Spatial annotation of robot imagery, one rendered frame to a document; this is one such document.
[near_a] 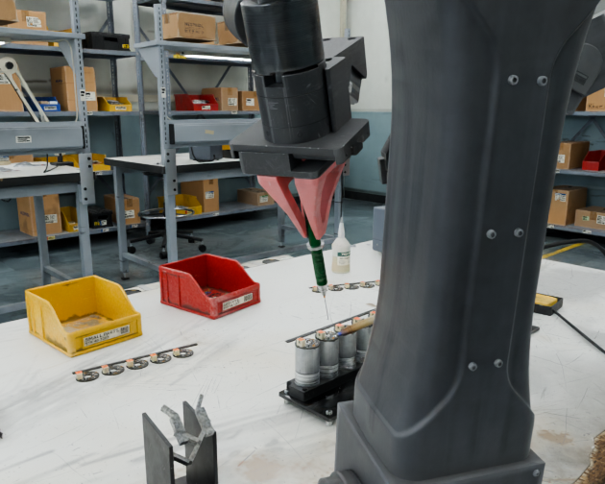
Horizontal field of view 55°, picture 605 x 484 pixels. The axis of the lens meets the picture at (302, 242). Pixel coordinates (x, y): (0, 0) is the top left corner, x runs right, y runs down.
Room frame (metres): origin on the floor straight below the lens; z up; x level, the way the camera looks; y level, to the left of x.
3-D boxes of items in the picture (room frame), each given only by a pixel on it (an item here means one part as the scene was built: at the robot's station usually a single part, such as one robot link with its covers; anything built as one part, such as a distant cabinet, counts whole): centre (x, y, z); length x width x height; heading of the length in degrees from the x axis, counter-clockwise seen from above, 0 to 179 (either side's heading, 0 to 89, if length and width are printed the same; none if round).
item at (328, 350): (0.56, -0.02, 0.79); 0.02 x 0.02 x 0.05
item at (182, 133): (3.47, 0.19, 0.90); 1.30 x 0.06 x 0.12; 132
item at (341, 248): (1.03, -0.07, 0.80); 0.03 x 0.03 x 0.10
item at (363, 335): (0.60, -0.07, 0.79); 0.02 x 0.02 x 0.05
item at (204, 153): (3.35, 0.55, 0.80); 0.15 x 0.12 x 0.10; 62
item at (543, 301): (0.84, -0.34, 0.76); 0.07 x 0.05 x 0.02; 50
